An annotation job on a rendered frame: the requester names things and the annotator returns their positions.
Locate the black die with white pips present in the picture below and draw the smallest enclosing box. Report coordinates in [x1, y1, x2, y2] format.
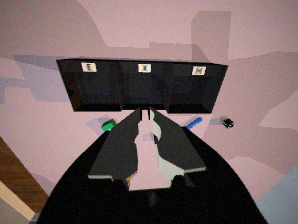
[223, 119, 234, 128]

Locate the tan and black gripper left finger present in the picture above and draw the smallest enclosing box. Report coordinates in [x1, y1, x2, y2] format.
[36, 107, 142, 224]

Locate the green rectangular block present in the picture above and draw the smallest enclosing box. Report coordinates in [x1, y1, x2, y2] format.
[101, 119, 117, 132]

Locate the black rack of bins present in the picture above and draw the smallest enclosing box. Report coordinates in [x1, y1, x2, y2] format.
[56, 58, 228, 114]

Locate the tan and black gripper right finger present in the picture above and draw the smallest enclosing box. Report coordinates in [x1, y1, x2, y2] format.
[147, 107, 268, 224]

